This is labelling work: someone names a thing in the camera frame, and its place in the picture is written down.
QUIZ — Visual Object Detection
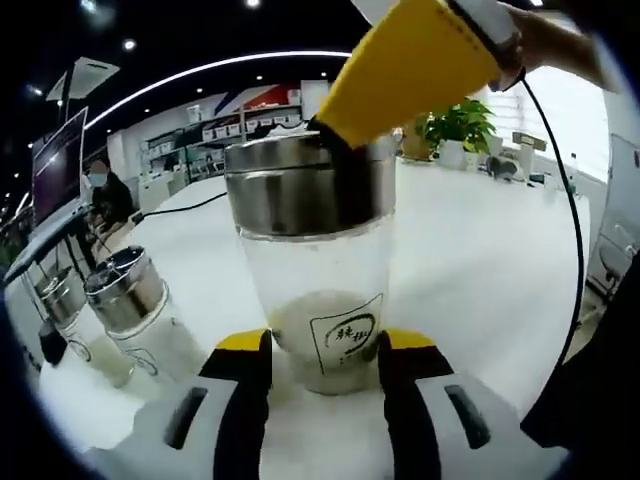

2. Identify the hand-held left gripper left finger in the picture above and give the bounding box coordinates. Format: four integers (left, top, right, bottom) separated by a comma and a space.
84, 327, 275, 480

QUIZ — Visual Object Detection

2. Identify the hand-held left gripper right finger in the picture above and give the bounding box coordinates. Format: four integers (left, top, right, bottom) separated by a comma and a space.
377, 327, 571, 480

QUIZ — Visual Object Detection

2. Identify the white powder seasoning bottle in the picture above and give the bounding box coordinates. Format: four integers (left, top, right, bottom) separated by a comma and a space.
82, 243, 204, 387

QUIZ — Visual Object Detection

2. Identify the beige powder seasoning bottle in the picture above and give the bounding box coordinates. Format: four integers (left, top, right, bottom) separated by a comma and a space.
30, 264, 135, 390

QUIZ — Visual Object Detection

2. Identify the cream powder seasoning bottle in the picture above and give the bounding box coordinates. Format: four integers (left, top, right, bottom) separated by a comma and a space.
223, 127, 400, 396

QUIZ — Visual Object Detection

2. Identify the person's right hand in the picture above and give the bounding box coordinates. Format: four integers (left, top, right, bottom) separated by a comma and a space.
507, 3, 571, 71

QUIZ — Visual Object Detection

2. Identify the green potted plant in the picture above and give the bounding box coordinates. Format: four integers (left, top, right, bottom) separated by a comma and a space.
414, 97, 499, 171

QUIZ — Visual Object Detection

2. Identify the brown cardboard box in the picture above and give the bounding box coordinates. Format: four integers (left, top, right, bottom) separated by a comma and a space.
399, 127, 431, 159

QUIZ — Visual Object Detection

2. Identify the grey plush toy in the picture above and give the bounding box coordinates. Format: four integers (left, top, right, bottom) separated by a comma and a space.
484, 154, 521, 181

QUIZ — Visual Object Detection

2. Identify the small wooden sign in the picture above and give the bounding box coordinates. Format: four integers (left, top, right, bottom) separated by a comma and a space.
512, 130, 549, 151

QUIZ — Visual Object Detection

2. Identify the storage shelf with white bins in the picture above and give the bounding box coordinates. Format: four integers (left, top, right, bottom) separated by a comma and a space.
107, 82, 331, 201

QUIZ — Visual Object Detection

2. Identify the black laptop stand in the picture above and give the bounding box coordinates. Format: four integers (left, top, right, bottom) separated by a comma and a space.
59, 222, 101, 276

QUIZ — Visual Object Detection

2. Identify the white cabinet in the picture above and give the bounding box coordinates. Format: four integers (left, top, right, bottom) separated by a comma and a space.
137, 172, 176, 211

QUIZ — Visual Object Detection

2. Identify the silver open laptop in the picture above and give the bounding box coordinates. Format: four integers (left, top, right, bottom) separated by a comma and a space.
2, 106, 94, 285

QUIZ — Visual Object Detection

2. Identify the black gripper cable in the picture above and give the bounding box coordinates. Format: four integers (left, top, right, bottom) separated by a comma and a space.
492, 69, 586, 376

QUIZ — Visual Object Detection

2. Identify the black table cable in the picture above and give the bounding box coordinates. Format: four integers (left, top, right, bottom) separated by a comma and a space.
130, 192, 229, 221

